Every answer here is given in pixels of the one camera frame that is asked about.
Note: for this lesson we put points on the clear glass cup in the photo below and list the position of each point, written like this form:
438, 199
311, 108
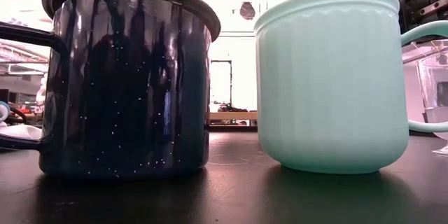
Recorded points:
432, 77

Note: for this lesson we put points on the mint green ceramic mug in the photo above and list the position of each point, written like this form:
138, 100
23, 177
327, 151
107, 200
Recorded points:
332, 94

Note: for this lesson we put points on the navy speckled enamel mug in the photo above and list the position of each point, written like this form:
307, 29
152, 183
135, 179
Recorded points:
122, 94

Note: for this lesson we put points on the light blue microfibre cloth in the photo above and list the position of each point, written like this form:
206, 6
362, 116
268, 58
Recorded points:
21, 132

